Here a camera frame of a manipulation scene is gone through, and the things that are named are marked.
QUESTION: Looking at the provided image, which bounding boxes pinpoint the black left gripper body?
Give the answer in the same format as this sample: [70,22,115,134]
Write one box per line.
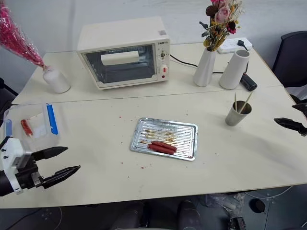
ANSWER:
[14,155,47,190]

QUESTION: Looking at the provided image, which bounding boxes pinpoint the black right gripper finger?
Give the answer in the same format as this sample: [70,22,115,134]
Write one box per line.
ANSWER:
[273,117,303,132]
[291,103,307,119]

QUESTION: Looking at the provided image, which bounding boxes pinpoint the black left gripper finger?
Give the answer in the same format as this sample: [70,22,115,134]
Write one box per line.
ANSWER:
[41,165,81,190]
[31,146,69,162]

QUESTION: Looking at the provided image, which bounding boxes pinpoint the clear plastic container blue clips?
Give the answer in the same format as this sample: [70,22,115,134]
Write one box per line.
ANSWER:
[3,103,60,151]

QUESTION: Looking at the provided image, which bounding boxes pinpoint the red sausage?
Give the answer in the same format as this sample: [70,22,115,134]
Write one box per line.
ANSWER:
[150,140,174,149]
[20,118,34,138]
[147,143,177,155]

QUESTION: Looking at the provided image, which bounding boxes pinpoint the dark office chair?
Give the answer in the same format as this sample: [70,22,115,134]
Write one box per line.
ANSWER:
[272,30,307,89]

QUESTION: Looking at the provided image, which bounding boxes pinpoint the metal cup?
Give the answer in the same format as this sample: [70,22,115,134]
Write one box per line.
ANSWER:
[224,100,253,127]

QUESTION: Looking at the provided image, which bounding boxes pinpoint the black cylindrical device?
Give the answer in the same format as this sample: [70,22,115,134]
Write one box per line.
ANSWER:
[240,71,258,92]

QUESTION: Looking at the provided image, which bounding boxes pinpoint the white bottle vase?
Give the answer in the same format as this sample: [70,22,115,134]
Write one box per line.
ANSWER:
[42,67,71,94]

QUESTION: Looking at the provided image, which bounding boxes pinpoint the white empty cylinder vase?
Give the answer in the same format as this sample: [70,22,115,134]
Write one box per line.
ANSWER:
[218,49,251,90]

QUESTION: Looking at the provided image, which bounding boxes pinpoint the dark rounded shape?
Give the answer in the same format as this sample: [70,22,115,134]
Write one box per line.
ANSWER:
[177,199,205,230]
[111,200,145,230]

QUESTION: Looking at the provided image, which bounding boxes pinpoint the black round object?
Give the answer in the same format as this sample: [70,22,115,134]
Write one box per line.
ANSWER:
[248,198,266,214]

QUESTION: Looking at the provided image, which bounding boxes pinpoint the white power strip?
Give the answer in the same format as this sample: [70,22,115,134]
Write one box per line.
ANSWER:
[216,37,254,54]

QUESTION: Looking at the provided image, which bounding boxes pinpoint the white faceted vase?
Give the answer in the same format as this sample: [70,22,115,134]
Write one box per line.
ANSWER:
[193,47,223,87]

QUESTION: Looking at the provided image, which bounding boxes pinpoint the clear plastic bag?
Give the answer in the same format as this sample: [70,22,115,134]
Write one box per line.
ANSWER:
[205,192,246,218]

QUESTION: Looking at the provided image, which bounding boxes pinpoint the silver baking tray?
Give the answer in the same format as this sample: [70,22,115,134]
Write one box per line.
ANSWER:
[130,117,199,162]

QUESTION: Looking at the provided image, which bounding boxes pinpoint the dried flower bouquet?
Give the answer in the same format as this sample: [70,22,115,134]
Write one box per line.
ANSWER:
[199,0,246,52]

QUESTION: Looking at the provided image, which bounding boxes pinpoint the pink wrapped flower bunch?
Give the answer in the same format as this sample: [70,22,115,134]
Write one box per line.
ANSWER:
[0,4,47,70]

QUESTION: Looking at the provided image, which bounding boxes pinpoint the cream toaster oven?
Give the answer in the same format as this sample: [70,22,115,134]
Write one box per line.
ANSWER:
[76,17,171,91]

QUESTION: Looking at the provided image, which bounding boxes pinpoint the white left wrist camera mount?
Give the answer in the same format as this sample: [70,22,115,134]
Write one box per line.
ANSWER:
[0,136,32,195]

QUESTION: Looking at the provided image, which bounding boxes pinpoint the black oven power cable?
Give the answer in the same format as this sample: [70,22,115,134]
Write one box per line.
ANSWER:
[169,54,231,75]

